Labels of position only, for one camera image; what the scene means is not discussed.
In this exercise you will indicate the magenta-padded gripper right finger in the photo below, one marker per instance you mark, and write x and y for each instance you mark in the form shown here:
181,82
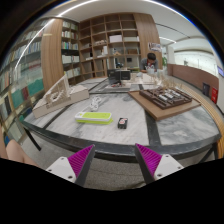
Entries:
158,166

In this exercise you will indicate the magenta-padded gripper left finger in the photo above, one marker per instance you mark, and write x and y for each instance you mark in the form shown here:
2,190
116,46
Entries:
70,168

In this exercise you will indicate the black charger with red print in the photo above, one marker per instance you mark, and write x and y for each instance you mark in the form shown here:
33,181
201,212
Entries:
122,123

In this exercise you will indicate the flat wooden base board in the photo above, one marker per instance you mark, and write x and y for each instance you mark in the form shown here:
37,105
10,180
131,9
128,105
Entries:
160,112

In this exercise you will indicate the green and white power strip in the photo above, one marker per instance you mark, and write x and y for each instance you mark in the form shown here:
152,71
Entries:
95,116

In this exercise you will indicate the person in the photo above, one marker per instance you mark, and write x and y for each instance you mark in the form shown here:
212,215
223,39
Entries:
15,153
150,64

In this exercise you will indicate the dark brown architectural model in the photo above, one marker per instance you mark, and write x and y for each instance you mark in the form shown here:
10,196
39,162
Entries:
166,97

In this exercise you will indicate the white cardboard architectural model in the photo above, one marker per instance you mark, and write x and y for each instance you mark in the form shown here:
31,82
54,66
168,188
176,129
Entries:
75,95

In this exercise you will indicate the beige paper building model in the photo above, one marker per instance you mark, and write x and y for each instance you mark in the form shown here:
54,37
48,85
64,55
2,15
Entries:
150,79

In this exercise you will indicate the black bin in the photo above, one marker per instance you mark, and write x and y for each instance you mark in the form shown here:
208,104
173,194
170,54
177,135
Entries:
206,90

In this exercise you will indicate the red bin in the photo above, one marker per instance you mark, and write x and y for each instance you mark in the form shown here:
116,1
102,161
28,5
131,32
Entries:
214,95

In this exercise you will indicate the low black box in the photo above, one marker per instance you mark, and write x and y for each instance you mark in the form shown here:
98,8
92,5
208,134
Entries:
125,75

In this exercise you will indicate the tall black box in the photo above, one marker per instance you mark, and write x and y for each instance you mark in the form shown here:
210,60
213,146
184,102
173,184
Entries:
114,76

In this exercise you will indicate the book shelf unit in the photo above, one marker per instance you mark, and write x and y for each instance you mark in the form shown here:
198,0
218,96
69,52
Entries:
23,66

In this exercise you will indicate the wooden shelf unit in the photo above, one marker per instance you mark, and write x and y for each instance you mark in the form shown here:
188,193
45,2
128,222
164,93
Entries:
113,23

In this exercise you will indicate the blue wall screen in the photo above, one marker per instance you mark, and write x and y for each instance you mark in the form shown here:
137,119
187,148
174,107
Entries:
221,71

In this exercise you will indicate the wall poster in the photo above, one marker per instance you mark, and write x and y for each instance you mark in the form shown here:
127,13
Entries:
154,47

